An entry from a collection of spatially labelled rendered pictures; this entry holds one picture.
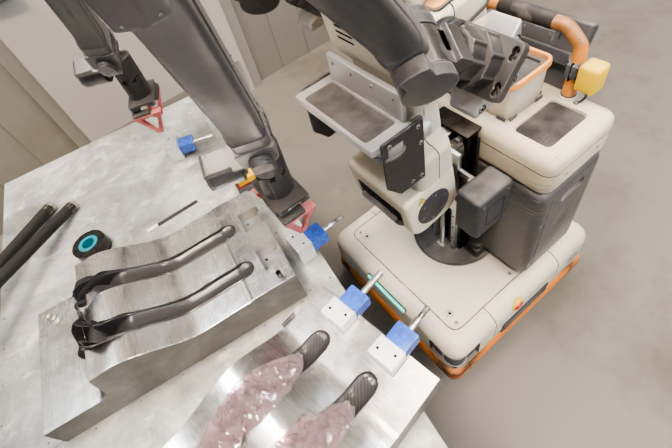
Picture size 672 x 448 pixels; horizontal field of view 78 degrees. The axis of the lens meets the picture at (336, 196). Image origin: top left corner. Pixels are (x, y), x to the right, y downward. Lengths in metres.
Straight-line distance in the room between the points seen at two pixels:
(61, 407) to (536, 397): 1.32
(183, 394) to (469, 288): 0.91
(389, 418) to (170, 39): 0.58
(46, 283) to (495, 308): 1.22
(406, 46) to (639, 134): 1.99
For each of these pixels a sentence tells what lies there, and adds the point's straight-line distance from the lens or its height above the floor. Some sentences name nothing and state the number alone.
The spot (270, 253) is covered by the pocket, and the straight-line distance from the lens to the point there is 0.86.
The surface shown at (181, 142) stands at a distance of 1.26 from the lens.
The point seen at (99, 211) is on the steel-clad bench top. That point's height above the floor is 0.80.
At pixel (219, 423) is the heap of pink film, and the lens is 0.71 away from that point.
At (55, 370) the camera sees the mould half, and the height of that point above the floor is 0.86.
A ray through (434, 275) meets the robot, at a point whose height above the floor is 0.28.
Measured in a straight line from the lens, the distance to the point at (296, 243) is 0.87.
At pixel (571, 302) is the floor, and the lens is 1.78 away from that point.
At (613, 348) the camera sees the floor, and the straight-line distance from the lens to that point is 1.75.
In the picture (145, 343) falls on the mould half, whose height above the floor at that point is 0.92.
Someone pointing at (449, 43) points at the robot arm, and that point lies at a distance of 0.57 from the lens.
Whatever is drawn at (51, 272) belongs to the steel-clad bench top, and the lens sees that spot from 1.24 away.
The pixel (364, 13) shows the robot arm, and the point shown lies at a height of 1.36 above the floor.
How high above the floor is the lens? 1.55
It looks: 49 degrees down
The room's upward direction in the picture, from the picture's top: 17 degrees counter-clockwise
